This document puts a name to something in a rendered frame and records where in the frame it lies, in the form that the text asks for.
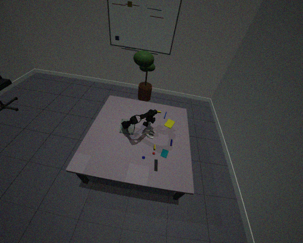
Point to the teal flat plate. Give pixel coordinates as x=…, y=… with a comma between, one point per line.
x=164, y=153

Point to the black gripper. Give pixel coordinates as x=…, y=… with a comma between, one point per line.
x=147, y=120

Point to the yellow flat square plate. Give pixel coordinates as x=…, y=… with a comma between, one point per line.
x=169, y=123

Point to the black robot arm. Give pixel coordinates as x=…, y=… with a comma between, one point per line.
x=133, y=119

